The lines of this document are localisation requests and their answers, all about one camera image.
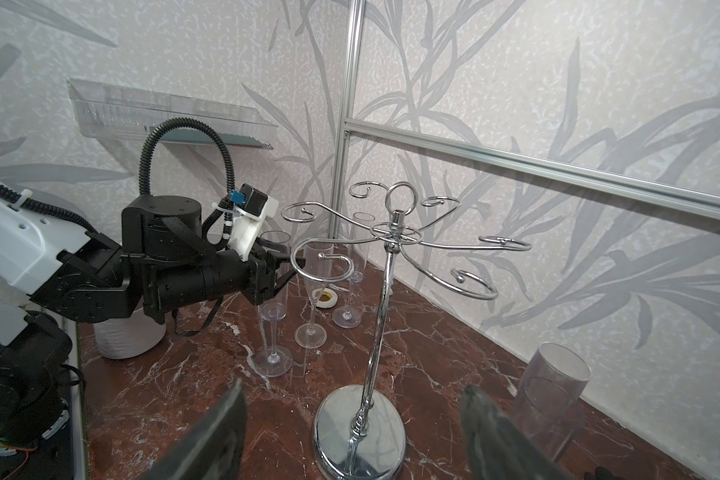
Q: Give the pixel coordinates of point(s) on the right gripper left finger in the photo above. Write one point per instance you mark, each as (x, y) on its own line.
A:
(213, 447)

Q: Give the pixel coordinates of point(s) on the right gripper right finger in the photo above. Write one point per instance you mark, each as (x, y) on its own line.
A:
(495, 448)

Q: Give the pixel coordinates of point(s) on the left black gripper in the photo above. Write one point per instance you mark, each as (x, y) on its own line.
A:
(267, 279)

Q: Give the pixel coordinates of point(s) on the clear flute glass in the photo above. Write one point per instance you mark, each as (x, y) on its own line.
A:
(273, 360)
(311, 335)
(349, 316)
(546, 408)

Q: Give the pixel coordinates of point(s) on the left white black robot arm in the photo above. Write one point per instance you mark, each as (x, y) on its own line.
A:
(67, 269)

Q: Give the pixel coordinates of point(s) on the white tape roll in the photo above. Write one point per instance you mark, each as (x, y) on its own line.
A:
(324, 298)

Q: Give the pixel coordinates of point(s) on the black glove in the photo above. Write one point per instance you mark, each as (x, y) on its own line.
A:
(601, 473)

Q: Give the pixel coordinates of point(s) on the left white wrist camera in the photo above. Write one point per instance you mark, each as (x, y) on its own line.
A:
(249, 208)

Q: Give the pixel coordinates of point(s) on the silver wire wine glass rack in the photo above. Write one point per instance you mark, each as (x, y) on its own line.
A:
(357, 432)

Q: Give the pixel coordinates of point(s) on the clear plastic wall tray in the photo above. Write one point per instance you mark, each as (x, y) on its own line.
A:
(109, 112)

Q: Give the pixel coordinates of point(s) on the aluminium corner frame post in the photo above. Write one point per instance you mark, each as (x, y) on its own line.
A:
(354, 39)

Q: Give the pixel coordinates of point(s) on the aluminium frame crossbar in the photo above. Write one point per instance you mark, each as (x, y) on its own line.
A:
(654, 193)

